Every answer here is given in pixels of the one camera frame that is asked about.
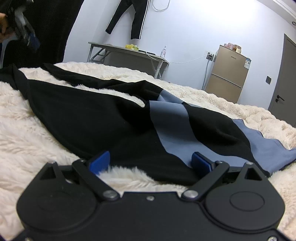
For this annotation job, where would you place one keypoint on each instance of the clear pump bottle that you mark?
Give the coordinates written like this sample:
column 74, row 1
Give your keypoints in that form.
column 163, row 52

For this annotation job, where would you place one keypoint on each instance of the gold refrigerator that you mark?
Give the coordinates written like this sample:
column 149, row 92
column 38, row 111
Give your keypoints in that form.
column 227, row 76

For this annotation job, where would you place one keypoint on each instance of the dark wall switch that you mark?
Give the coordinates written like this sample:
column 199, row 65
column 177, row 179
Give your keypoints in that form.
column 269, row 79

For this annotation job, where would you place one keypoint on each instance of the clear glass jar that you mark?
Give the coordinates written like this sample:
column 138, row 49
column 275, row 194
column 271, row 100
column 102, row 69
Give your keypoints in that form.
column 237, row 49

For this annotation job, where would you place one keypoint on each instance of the grey door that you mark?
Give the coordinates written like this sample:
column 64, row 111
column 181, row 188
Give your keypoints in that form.
column 286, row 81

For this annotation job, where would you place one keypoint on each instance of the white wall socket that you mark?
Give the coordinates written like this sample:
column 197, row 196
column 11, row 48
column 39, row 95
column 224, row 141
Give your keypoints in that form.
column 210, row 56

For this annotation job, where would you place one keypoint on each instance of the black striped hanging pants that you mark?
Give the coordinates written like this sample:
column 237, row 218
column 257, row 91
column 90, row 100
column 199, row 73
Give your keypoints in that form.
column 138, row 20

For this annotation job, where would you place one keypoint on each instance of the black phone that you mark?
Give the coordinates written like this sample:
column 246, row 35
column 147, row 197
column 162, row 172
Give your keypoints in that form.
column 146, row 52

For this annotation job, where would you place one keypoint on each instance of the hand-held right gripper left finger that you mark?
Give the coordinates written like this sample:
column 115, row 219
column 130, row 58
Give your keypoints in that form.
column 99, row 163

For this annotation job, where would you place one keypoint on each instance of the person's left hand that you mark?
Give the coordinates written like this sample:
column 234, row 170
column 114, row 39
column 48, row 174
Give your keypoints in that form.
column 3, row 23

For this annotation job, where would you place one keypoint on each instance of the black and blue garment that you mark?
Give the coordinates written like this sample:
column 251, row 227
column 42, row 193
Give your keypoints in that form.
column 92, row 115

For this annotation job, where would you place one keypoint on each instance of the cream fluffy blanket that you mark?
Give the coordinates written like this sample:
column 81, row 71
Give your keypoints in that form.
column 34, row 139

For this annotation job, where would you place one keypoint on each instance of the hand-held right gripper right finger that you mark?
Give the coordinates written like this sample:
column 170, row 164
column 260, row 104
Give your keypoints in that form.
column 201, row 163

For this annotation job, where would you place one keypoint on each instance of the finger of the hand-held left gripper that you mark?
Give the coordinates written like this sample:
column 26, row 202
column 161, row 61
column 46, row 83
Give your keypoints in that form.
column 33, row 41

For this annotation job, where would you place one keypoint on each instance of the grey folding table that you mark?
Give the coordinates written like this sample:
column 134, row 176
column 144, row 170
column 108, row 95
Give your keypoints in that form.
column 120, row 48

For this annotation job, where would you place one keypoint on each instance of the yellow tissue box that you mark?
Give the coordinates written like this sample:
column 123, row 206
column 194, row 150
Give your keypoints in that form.
column 131, row 47

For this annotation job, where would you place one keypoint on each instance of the black curtain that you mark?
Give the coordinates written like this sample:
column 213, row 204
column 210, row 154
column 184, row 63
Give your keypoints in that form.
column 53, row 34

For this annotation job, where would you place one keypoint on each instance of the pink container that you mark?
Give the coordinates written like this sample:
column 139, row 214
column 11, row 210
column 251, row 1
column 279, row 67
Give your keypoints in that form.
column 228, row 45

